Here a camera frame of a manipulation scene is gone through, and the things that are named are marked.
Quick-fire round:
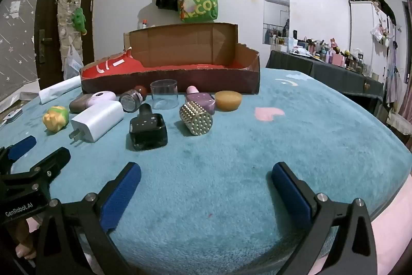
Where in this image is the grey-brown eyeshadow case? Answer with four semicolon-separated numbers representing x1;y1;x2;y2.
69;93;97;113

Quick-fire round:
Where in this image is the dark wooden door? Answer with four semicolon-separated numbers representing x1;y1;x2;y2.
35;0;104;90

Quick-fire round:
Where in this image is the small white device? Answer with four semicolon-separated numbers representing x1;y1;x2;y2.
0;107;24;125

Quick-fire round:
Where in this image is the desk with dark cloth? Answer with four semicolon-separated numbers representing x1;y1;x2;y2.
265;50;385;114

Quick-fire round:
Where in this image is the red-lined cardboard box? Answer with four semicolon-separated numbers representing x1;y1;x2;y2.
80;22;261;95

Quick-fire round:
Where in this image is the green tote bag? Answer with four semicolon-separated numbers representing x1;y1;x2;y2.
178;0;219;22

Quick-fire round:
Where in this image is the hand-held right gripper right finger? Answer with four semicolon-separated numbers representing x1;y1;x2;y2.
271;162;378;275

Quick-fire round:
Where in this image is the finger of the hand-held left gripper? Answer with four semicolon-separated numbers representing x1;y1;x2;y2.
10;147;71;195
0;135;37;172

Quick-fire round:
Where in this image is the black square perfume bottle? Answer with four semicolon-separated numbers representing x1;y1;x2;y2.
129;103;168;152

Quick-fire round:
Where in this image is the white wardrobe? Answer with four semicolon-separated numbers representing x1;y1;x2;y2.
349;0;396;76

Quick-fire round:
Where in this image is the white paper roll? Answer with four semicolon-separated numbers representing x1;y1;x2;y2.
39;75;82;105

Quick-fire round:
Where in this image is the green and yellow toy figure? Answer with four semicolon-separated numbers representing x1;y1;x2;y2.
43;106;70;134

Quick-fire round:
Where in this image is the white paper sheet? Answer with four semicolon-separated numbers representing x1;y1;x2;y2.
0;79;41;114

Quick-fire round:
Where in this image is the purple perfume bottle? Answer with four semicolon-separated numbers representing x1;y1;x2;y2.
185;86;216;114

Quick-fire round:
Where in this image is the gold studded bottle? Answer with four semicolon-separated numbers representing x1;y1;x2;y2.
179;102;214;136

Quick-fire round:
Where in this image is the lilac plastic gadget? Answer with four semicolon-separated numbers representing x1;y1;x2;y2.
85;91;117;108

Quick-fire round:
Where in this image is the hanging door organizer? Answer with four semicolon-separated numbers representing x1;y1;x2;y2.
55;0;85;69

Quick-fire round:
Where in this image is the pink bed sheet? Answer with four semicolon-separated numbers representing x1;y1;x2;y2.
367;172;412;275

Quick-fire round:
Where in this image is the clear plastic bag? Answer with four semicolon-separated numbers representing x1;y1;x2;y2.
63;45;85;80

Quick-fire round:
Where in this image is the brown ball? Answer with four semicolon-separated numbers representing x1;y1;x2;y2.
134;85;149;101

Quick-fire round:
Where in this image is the row of cosmetic bottles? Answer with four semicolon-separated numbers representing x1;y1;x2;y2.
270;30;374;76

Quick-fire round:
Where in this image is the clear glass cup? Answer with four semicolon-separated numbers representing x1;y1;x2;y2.
150;79;179;110

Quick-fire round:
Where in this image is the hanging light garment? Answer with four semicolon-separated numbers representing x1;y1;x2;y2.
384;40;402;103

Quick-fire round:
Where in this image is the dark round jar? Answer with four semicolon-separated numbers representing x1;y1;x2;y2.
119;90;144;113

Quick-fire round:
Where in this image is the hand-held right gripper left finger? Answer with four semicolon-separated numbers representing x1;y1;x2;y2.
35;162;142;275

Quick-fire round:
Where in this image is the person's left hand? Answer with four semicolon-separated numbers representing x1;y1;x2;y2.
14;241;37;261

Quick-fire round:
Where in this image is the green dinosaur toy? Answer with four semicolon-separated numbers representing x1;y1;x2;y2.
71;7;88;35

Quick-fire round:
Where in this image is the wall mirror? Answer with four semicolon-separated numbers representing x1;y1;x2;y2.
262;0;290;45

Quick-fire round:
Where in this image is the white plug charger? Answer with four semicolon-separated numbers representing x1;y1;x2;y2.
68;100;124;144

